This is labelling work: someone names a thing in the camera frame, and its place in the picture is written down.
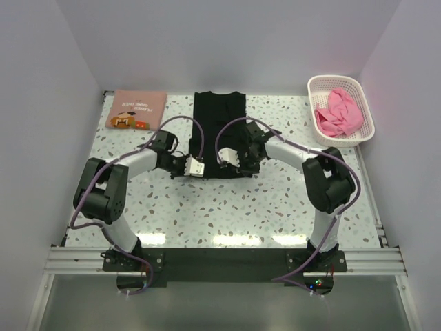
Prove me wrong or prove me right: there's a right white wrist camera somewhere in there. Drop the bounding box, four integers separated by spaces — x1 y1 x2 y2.
218 148 240 168

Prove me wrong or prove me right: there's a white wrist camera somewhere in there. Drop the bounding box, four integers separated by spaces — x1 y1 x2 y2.
184 156 205 178
218 148 240 168

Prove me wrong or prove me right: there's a black t shirt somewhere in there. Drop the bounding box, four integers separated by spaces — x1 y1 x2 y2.
189 92 252 179

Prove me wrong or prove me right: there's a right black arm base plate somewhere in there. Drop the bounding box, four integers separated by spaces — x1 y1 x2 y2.
285 248 348 273

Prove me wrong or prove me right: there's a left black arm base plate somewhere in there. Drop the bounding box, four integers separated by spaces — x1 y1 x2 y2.
100 248 165 272

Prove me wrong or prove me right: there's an aluminium front rail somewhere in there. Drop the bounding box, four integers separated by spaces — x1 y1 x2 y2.
43 247 407 276

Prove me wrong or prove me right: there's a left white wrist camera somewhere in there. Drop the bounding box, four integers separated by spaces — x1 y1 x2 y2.
184 156 205 178

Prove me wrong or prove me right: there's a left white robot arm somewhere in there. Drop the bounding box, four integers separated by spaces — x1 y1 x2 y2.
70 130 189 271

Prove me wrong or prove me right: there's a white plastic laundry basket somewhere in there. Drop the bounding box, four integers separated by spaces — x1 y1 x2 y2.
307 75 375 148

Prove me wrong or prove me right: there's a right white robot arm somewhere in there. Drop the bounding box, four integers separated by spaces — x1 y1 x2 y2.
238 121 358 274

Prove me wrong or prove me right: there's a pink crumpled t shirt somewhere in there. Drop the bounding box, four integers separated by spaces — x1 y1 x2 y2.
314 88 364 138

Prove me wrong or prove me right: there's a folded pink printed t shirt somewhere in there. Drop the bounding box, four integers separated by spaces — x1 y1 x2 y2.
105 90 167 131

